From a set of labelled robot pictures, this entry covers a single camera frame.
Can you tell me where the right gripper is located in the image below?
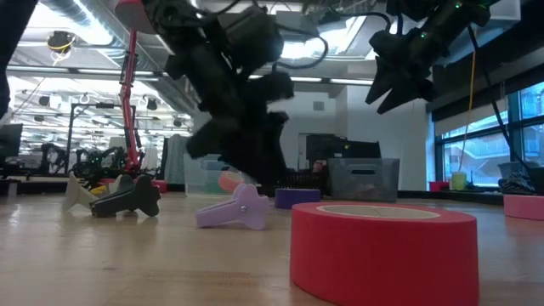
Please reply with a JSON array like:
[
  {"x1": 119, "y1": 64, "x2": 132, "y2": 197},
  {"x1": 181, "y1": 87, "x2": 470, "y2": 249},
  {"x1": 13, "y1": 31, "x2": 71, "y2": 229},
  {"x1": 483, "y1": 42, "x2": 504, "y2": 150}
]
[{"x1": 365, "y1": 40, "x2": 437, "y2": 116}]

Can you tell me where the red tape roll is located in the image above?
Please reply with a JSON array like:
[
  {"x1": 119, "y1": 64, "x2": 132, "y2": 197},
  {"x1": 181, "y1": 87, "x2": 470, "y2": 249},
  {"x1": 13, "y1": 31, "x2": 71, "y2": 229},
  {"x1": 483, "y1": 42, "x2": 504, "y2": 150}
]
[{"x1": 290, "y1": 201, "x2": 480, "y2": 306}]

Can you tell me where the black mesh tray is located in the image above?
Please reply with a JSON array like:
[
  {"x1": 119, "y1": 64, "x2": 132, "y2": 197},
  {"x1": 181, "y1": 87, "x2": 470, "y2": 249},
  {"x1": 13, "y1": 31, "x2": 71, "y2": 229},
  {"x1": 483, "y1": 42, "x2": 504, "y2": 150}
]
[{"x1": 263, "y1": 167, "x2": 331, "y2": 199}]

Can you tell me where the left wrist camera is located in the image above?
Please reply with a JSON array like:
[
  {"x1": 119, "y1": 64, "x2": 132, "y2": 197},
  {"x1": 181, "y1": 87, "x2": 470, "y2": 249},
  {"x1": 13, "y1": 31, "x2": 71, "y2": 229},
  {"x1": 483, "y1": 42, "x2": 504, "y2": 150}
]
[{"x1": 223, "y1": 6, "x2": 285, "y2": 73}]

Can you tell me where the white staple remover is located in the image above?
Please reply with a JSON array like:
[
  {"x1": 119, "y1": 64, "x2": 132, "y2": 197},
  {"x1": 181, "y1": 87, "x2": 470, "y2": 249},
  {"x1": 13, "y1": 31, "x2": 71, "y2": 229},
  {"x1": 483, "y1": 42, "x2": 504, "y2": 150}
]
[{"x1": 61, "y1": 172, "x2": 124, "y2": 213}]

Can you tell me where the black metal stand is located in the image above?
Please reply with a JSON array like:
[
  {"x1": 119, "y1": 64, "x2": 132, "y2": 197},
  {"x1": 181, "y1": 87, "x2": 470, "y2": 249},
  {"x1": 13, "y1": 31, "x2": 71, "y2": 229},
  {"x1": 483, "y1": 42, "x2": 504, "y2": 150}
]
[{"x1": 65, "y1": 101, "x2": 138, "y2": 176}]

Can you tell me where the pink tape roll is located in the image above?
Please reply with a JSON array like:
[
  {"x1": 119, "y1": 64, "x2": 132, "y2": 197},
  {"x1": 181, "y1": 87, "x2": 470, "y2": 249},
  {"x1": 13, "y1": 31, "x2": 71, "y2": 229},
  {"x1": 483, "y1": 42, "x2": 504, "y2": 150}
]
[{"x1": 502, "y1": 194, "x2": 544, "y2": 222}]

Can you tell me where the purple tape roll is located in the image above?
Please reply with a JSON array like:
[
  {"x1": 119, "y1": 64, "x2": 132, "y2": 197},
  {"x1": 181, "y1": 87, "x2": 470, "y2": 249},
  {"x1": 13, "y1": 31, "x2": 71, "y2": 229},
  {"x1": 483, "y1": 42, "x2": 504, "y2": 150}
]
[{"x1": 274, "y1": 188, "x2": 322, "y2": 210}]

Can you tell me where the clear plastic bin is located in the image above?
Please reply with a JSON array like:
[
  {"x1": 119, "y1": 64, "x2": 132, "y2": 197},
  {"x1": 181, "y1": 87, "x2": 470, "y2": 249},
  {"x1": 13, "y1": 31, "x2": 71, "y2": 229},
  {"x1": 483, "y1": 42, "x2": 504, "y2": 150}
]
[{"x1": 183, "y1": 153, "x2": 239, "y2": 196}]

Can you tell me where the black background robot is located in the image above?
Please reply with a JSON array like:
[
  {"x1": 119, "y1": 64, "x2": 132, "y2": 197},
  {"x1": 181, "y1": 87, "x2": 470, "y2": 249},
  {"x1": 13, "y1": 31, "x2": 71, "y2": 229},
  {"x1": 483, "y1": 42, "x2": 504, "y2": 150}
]
[{"x1": 40, "y1": 142, "x2": 128, "y2": 179}]

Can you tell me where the purple staple remover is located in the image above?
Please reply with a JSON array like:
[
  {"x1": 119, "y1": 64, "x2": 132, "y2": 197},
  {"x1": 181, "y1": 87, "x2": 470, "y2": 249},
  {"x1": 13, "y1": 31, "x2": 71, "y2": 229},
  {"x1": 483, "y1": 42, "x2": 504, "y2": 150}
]
[{"x1": 194, "y1": 182, "x2": 271, "y2": 231}]

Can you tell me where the black camera cable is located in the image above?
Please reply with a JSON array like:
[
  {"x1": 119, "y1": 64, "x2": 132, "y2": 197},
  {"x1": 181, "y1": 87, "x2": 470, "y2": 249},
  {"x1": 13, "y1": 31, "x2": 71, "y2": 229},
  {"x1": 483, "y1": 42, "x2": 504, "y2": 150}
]
[{"x1": 271, "y1": 24, "x2": 331, "y2": 71}]

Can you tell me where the ceiling cable reel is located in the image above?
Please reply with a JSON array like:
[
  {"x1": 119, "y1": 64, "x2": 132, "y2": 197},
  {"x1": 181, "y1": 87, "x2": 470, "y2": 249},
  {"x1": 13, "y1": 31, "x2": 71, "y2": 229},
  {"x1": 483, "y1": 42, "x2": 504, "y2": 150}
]
[{"x1": 45, "y1": 29, "x2": 77, "y2": 65}]

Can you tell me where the green cup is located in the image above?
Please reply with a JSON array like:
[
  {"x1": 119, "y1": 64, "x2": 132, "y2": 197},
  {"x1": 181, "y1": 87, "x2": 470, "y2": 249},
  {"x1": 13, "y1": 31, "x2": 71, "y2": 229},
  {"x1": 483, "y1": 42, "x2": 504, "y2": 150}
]
[{"x1": 450, "y1": 170, "x2": 468, "y2": 191}]

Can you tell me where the ceiling light strip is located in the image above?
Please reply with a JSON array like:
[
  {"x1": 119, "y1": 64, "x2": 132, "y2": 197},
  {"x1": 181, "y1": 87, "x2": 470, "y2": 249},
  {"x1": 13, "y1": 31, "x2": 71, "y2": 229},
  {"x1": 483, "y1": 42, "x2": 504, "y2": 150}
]
[{"x1": 329, "y1": 77, "x2": 375, "y2": 88}]

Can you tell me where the yellow hanging cord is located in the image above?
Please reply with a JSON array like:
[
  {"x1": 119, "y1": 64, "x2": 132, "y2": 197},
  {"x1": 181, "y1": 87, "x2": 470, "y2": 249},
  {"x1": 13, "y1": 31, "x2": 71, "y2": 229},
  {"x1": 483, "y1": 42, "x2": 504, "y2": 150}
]
[{"x1": 458, "y1": 49, "x2": 477, "y2": 173}]

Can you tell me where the black staple remover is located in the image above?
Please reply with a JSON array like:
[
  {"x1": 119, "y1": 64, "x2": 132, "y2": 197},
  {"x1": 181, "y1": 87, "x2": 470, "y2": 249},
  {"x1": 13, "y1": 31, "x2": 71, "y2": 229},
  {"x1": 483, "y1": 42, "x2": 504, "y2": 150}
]
[{"x1": 88, "y1": 173, "x2": 162, "y2": 219}]

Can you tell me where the striped fabric bundle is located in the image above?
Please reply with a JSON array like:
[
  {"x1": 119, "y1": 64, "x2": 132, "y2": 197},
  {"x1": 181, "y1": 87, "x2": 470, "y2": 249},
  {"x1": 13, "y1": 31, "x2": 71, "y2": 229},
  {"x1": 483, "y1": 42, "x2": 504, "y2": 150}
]
[{"x1": 497, "y1": 171, "x2": 537, "y2": 196}]

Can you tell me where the red desk lamp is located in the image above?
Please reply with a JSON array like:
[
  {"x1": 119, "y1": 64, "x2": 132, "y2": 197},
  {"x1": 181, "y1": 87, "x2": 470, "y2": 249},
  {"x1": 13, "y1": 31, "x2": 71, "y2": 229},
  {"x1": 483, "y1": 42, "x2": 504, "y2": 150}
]
[{"x1": 99, "y1": 0, "x2": 168, "y2": 195}]

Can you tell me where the grey ribbed panel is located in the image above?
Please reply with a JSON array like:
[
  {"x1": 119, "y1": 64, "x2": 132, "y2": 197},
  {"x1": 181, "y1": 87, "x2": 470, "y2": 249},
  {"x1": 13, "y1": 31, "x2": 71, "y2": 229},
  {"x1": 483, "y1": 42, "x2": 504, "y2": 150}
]
[{"x1": 163, "y1": 134, "x2": 190, "y2": 185}]

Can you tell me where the grey basket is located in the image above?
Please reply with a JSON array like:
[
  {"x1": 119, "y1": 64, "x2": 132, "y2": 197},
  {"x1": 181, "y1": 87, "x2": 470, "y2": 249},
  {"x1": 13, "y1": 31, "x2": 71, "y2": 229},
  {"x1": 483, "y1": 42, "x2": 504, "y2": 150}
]
[{"x1": 496, "y1": 160, "x2": 536, "y2": 179}]

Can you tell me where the grey plastic bin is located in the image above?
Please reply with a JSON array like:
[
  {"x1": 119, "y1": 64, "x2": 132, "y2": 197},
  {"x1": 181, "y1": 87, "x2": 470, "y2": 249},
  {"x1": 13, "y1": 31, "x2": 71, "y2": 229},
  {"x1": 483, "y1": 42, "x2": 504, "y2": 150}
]
[{"x1": 326, "y1": 157, "x2": 401, "y2": 203}]

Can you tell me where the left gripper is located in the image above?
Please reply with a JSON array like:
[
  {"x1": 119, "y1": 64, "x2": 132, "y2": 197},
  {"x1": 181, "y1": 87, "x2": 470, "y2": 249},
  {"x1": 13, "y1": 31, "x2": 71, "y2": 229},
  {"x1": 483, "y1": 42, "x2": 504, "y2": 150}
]
[{"x1": 163, "y1": 42, "x2": 295, "y2": 189}]

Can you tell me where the black monitor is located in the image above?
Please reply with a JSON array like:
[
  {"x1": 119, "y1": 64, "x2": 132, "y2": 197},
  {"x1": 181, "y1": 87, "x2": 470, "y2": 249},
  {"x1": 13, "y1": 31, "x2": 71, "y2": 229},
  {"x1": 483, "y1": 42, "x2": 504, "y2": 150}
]
[
  {"x1": 343, "y1": 140, "x2": 382, "y2": 161},
  {"x1": 304, "y1": 133, "x2": 345, "y2": 162},
  {"x1": 0, "y1": 122, "x2": 24, "y2": 162}
]

